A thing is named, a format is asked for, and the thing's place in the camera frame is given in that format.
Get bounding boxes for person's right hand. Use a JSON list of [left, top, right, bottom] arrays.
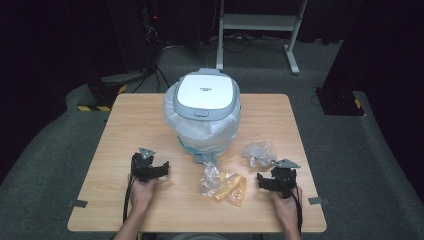
[[270, 185, 303, 232]]

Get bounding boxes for white plastic bin liner bag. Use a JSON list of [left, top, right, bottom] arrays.
[[163, 81, 242, 156]]

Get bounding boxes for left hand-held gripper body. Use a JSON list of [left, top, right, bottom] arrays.
[[130, 147, 158, 183]]

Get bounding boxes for yellow plastic wrapper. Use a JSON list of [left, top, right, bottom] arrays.
[[214, 172, 248, 208]]

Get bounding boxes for left hand-held gripper black cable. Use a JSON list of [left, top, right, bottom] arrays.
[[122, 173, 137, 224]]

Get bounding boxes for white grey pedal trash can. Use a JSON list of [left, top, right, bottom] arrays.
[[163, 68, 242, 165]]

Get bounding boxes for right hand-held gripper black cable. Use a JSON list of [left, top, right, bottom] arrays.
[[289, 185, 304, 236]]

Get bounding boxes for clear shiny plastic wrapper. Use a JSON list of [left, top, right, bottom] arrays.
[[199, 162, 222, 197]]

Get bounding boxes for hand-held gripper black cable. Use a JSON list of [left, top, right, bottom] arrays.
[[122, 173, 137, 224], [289, 185, 304, 236]]

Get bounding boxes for black floor cables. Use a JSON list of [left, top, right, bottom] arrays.
[[203, 32, 288, 54]]

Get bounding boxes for person's left hand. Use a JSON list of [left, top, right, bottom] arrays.
[[127, 173, 158, 215]]

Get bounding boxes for black base with hazard tape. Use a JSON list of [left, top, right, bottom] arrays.
[[76, 77, 128, 113], [314, 87, 366, 117]]

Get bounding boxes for grey tape piece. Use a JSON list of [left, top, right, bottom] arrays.
[[307, 196, 330, 206], [67, 198, 89, 209]]

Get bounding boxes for person's grey clothing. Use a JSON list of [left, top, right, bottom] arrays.
[[168, 232, 234, 240]]

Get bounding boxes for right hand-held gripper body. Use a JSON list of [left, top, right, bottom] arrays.
[[270, 158, 302, 200]]

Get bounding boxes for clear plastic wrap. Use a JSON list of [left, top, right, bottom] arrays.
[[242, 141, 278, 168]]

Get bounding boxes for white metal stand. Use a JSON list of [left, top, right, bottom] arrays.
[[215, 0, 310, 76]]

